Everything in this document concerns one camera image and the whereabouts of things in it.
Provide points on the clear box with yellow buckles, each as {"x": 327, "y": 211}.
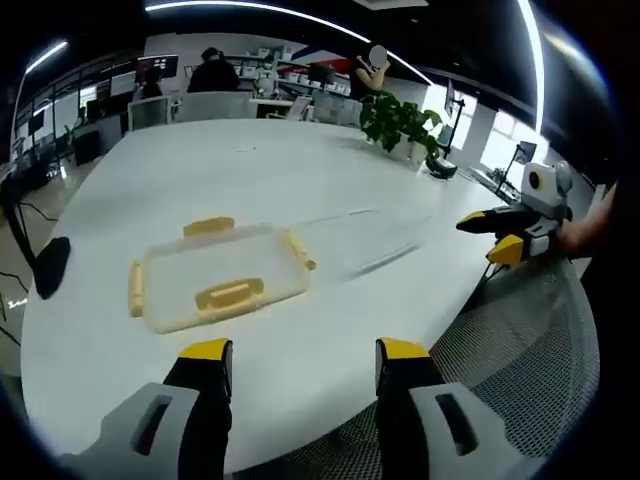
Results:
{"x": 225, "y": 280}

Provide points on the curved ceiling light strip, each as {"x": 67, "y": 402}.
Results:
{"x": 534, "y": 60}

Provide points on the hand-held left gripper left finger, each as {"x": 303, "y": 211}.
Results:
{"x": 165, "y": 400}

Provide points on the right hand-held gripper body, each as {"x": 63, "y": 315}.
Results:
{"x": 545, "y": 200}

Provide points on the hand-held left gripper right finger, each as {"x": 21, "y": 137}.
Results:
{"x": 425, "y": 400}

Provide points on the grey mesh office chair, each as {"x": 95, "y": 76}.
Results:
{"x": 525, "y": 350}

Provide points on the black monitor stand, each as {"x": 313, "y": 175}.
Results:
{"x": 520, "y": 155}

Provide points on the green potted plant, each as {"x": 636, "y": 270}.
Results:
{"x": 395, "y": 120}

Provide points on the white chair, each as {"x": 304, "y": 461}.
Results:
{"x": 148, "y": 112}
{"x": 215, "y": 106}

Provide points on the long ceiling light strip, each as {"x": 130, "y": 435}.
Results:
{"x": 280, "y": 12}

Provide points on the black tripod stand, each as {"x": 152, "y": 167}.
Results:
{"x": 442, "y": 169}

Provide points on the short ceiling light strip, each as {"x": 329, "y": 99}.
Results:
{"x": 47, "y": 54}

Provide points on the black stand with oval base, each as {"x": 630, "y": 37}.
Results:
{"x": 50, "y": 265}

